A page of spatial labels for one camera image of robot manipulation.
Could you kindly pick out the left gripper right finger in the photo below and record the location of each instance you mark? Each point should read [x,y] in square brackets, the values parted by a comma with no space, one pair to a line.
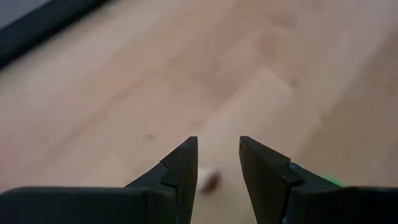
[264,177]

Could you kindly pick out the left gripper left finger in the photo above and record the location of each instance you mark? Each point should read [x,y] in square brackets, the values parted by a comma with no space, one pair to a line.
[183,174]

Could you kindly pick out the small brown toy mushroom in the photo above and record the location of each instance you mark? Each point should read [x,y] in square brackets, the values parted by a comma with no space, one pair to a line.
[210,180]

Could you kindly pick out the black table frame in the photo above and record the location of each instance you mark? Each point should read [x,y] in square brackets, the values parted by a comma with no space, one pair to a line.
[37,28]

